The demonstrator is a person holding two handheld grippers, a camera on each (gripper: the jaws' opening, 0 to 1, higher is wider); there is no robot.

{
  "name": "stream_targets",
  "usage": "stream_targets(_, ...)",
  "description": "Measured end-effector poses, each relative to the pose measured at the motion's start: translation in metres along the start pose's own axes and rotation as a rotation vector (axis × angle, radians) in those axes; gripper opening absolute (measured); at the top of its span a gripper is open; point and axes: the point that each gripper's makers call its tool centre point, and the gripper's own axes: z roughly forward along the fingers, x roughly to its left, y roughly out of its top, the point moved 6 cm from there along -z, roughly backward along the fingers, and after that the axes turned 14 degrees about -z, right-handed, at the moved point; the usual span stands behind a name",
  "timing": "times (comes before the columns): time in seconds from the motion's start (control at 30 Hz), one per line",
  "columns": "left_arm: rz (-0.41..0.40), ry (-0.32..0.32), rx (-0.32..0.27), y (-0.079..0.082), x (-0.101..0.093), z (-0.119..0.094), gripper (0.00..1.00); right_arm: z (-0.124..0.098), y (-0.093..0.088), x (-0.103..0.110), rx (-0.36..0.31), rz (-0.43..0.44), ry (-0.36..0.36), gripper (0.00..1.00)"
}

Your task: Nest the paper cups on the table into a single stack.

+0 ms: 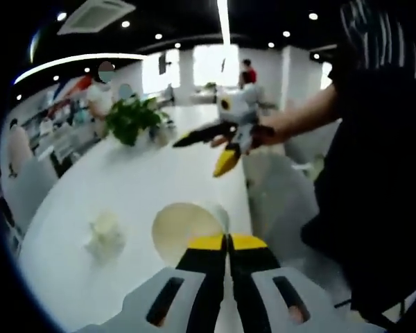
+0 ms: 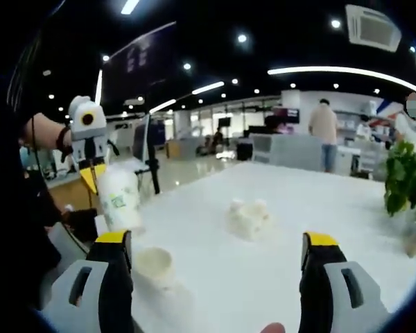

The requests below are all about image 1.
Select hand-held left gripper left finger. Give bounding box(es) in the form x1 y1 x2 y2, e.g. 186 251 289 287
76 234 227 333

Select straight ceiling light strip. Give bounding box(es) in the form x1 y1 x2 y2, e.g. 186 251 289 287
216 0 234 46

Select person's right hand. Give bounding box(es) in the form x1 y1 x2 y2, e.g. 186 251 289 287
210 123 286 148

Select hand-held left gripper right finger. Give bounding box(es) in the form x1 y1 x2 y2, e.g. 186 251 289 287
228 234 385 333

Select black cable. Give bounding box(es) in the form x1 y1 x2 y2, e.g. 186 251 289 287
333 281 416 309

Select long curved ceiling light strip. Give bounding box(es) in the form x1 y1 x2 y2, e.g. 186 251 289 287
12 52 147 86

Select person's dark clothing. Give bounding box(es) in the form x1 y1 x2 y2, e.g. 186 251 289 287
300 0 416 315

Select cluster of white paper cups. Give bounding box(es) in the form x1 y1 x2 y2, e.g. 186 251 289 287
84 210 128 258

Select green-printed white paper cup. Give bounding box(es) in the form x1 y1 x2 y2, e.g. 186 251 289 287
150 202 232 268

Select white storage shelving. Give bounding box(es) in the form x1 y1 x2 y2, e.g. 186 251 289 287
19 88 101 164

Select ceiling air conditioner vent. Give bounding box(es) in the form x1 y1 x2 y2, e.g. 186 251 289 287
56 0 137 35

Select red blue wall banner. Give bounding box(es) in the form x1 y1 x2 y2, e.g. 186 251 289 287
51 74 93 107

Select ceiling spot lights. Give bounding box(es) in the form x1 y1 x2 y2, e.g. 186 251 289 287
15 12 322 101

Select potted green plant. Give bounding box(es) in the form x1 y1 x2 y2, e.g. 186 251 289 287
104 96 170 147

